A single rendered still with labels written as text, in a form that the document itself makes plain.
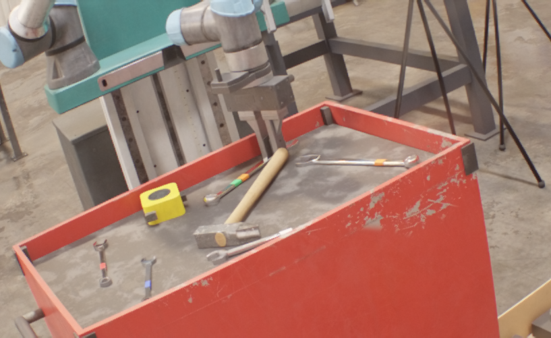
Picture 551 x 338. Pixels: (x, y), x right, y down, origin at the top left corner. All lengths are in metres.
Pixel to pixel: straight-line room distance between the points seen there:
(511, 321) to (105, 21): 1.33
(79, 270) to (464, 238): 0.67
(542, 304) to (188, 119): 1.13
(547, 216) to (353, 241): 1.91
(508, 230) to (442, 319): 1.66
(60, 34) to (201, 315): 1.08
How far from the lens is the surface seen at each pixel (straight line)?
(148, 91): 2.56
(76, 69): 2.25
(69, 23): 2.25
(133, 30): 2.44
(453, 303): 1.60
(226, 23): 1.69
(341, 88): 5.01
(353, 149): 1.72
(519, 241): 3.14
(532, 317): 2.42
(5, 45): 2.16
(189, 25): 1.75
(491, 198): 3.50
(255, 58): 1.70
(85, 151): 2.66
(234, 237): 1.47
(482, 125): 4.06
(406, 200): 1.47
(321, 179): 1.63
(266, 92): 1.71
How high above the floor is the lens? 1.51
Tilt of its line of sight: 20 degrees down
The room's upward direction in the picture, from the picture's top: 16 degrees counter-clockwise
